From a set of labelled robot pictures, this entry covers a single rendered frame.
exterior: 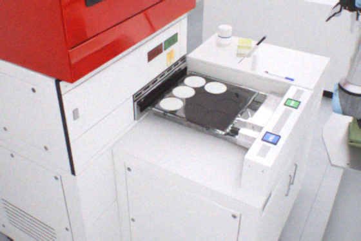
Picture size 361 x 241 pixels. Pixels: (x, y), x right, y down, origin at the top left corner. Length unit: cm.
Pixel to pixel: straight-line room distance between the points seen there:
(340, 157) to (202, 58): 77
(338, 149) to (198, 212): 62
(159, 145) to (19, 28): 70
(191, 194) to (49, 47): 73
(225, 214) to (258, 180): 19
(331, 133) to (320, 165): 113
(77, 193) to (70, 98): 42
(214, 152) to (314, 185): 128
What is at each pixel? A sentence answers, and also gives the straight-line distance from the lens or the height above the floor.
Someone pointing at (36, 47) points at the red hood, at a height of 132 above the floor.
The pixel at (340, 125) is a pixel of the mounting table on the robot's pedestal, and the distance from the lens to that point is 184.
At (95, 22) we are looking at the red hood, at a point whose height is 138.
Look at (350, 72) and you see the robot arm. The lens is 150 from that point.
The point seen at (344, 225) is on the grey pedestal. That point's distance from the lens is 205.
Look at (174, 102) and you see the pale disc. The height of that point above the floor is 90.
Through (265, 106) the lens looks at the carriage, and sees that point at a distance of 176.
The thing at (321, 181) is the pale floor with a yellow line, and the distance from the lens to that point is 278.
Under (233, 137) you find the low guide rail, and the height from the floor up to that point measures 85.
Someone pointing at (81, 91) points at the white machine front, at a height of 114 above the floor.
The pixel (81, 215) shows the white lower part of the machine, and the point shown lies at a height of 61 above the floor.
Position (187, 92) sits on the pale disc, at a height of 90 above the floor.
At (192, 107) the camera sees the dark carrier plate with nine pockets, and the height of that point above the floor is 90.
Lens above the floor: 184
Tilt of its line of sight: 31 degrees down
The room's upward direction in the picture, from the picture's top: straight up
